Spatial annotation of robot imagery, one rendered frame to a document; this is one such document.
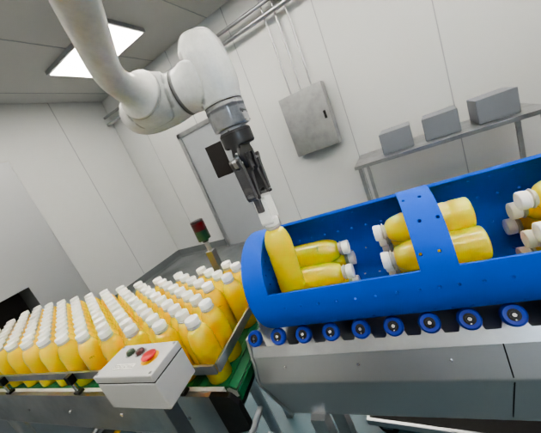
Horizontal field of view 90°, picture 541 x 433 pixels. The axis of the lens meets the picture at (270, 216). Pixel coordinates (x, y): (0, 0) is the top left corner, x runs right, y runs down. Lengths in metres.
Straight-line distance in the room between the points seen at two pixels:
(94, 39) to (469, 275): 0.72
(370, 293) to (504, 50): 3.63
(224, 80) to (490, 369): 0.81
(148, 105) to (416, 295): 0.67
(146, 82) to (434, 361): 0.86
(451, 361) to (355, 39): 3.64
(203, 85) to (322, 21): 3.53
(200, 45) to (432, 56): 3.47
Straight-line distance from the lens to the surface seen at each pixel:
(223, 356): 0.85
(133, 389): 0.80
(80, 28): 0.50
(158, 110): 0.66
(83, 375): 1.27
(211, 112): 0.64
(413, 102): 3.92
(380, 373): 0.79
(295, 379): 0.86
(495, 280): 0.64
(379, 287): 0.62
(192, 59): 0.65
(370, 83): 3.92
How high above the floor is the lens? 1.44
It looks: 14 degrees down
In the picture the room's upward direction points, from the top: 22 degrees counter-clockwise
